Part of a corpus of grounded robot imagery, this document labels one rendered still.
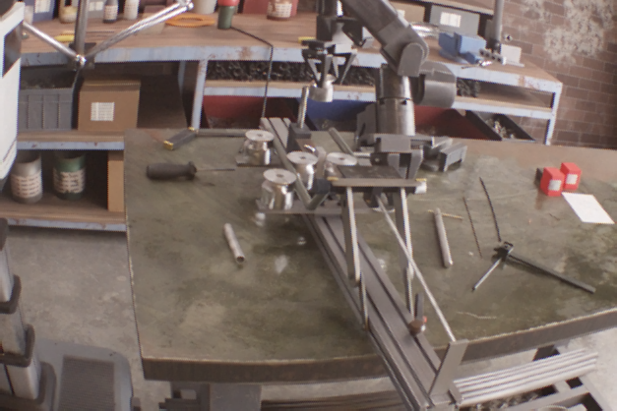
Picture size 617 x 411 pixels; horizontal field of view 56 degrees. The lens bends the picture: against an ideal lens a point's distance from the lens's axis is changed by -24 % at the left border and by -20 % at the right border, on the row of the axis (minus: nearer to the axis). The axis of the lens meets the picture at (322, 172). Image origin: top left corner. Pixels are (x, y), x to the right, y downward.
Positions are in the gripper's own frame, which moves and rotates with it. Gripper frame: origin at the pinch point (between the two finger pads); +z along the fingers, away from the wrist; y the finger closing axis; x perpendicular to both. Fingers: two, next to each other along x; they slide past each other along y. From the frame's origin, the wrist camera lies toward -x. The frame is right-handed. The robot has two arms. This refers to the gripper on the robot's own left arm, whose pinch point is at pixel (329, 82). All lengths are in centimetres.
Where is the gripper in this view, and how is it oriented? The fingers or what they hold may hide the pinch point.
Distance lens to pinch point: 144.5
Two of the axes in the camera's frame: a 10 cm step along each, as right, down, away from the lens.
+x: -7.2, -2.1, 6.6
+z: -0.2, 9.6, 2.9
